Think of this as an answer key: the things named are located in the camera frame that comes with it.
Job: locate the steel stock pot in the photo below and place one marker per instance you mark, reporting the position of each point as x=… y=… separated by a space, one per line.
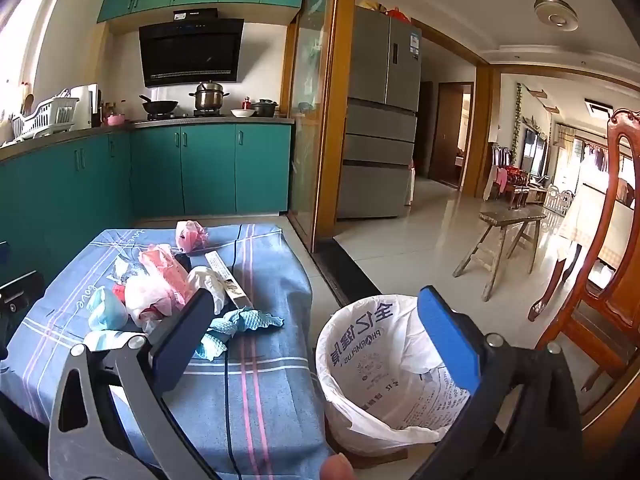
x=208 y=97

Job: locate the white bowl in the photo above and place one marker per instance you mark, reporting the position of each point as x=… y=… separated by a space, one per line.
x=240 y=113

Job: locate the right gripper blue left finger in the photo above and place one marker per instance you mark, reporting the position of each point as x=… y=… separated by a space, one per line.
x=174 y=341

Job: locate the white lined trash bin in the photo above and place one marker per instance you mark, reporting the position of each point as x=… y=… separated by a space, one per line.
x=384 y=384

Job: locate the ceiling lamp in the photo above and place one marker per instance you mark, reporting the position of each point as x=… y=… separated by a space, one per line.
x=557 y=14

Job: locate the white ointment box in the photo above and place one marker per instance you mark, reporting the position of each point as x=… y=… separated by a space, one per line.
x=231 y=285

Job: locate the pink plastic bag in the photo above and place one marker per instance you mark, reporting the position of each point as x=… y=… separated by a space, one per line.
x=190 y=236

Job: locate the silver refrigerator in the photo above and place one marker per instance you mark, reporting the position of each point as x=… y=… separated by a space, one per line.
x=380 y=127

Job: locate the pink container on counter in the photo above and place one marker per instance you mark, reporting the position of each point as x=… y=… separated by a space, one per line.
x=116 y=120

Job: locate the white dish rack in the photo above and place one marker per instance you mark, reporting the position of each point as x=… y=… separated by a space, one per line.
x=50 y=116

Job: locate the long pink printed bag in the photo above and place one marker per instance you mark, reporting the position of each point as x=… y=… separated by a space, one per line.
x=161 y=263

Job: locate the light blue face mask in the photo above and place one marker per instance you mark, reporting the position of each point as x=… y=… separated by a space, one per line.
x=106 y=311

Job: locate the person's right hand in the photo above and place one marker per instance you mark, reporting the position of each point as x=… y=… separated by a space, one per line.
x=337 y=467

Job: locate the wooden sliding door frame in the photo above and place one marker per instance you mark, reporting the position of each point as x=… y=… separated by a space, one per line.
x=314 y=93

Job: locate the dark small pot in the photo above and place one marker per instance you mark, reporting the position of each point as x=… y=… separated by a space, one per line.
x=264 y=108

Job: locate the white plastic bag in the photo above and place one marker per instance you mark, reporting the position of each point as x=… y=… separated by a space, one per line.
x=203 y=277

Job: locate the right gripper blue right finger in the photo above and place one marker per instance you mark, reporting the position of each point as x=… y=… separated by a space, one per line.
x=455 y=337

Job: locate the black wok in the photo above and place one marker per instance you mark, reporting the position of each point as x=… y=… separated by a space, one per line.
x=158 y=107

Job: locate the teal lower kitchen cabinets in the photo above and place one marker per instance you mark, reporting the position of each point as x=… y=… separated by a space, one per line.
x=58 y=196

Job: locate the wooden bench stool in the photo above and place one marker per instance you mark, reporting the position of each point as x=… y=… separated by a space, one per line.
x=504 y=230

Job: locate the blue striped tablecloth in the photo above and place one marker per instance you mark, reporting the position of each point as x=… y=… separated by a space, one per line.
x=254 y=412

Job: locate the red wooden chair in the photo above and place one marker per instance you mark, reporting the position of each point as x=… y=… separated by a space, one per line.
x=603 y=322

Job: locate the black range hood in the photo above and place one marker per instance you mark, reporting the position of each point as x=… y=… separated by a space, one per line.
x=190 y=51

